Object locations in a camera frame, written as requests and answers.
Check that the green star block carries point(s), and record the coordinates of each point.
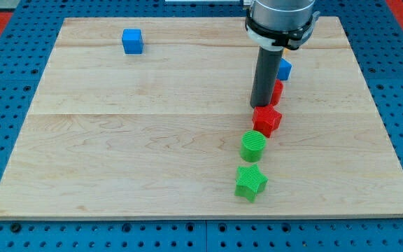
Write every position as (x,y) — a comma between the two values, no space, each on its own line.
(249,182)

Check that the green cylinder block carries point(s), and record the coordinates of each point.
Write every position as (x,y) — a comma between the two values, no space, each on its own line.
(252,146)

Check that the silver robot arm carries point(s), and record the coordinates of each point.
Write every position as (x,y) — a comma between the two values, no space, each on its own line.
(278,24)

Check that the wooden board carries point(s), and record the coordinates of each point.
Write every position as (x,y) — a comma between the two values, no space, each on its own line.
(111,136)

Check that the blue block behind tool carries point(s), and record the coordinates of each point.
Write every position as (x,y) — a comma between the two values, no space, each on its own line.
(284,70)

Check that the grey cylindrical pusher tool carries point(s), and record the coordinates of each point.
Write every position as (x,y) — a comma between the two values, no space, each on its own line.
(266,71)

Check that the red star block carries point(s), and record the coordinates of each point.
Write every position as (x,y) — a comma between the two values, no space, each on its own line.
(266,119)

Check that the blue cube block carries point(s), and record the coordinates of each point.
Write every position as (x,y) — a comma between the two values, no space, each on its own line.
(132,41)

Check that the red cylinder block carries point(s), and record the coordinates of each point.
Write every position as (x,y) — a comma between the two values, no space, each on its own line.
(277,92)

